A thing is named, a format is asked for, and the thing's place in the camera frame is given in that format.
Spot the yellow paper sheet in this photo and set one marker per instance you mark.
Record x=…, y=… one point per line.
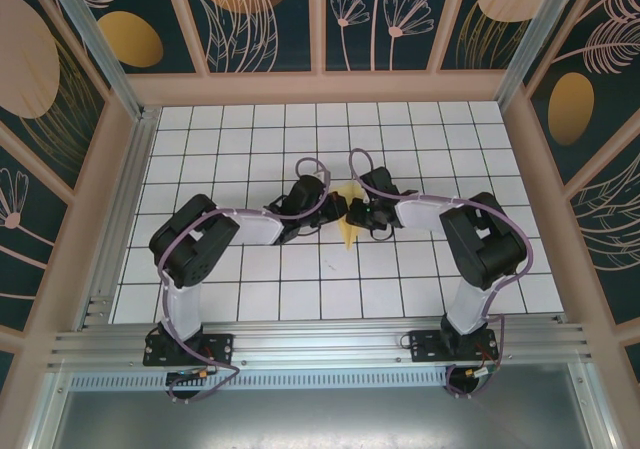
x=350, y=236

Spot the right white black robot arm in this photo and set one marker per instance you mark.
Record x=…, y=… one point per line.
x=480, y=239

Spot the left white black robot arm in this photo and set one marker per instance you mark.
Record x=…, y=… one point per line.
x=192, y=244

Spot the grey metal sheet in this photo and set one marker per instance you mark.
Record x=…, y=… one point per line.
x=320, y=419

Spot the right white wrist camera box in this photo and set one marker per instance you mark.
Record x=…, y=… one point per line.
x=367, y=200

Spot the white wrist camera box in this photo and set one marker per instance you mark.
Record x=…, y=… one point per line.
x=367, y=200
x=320, y=175

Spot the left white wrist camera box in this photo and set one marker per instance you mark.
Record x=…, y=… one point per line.
x=320, y=175

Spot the long aluminium mounting rail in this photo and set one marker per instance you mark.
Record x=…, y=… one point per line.
x=320, y=339

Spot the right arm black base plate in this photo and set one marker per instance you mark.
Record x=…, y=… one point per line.
x=425, y=349

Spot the aluminium side rail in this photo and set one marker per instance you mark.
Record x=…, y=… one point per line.
x=132, y=179

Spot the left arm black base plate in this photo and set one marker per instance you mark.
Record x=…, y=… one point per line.
x=220, y=349

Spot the aluminium frame post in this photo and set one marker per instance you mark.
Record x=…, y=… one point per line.
x=537, y=34
x=95, y=44

